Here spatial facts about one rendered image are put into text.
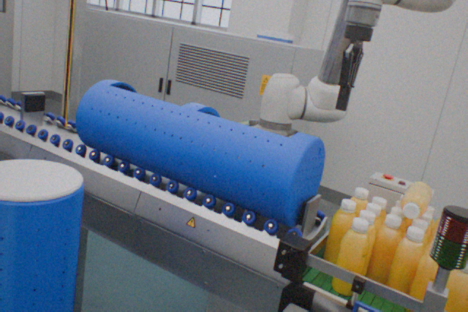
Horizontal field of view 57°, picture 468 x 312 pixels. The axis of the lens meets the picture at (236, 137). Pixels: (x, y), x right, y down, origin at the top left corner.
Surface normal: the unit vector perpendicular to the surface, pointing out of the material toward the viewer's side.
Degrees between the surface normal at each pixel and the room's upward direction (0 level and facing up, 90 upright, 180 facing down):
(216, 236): 71
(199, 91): 90
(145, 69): 90
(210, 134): 51
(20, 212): 90
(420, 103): 90
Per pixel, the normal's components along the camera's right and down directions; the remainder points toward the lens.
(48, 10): 0.83, 0.27
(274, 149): -0.24, -0.58
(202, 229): -0.42, -0.19
